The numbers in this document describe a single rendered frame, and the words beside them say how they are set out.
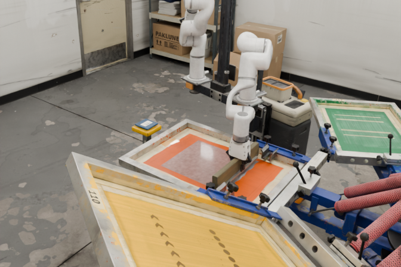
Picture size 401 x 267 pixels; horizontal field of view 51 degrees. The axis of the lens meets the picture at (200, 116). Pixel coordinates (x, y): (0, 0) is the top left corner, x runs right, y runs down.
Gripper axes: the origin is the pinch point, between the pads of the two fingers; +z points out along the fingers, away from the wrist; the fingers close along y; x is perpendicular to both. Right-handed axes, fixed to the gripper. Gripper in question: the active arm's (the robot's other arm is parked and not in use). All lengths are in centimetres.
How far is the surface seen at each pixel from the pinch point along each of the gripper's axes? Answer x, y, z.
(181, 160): 6.2, 30.6, 5.5
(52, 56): -159, 361, 60
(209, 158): -4.6, 19.7, 5.5
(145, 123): -12, 72, 4
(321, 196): 3.0, -43.9, -2.8
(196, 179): 16.1, 13.9, 5.5
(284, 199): 15.0, -31.6, -3.1
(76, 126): -100, 251, 101
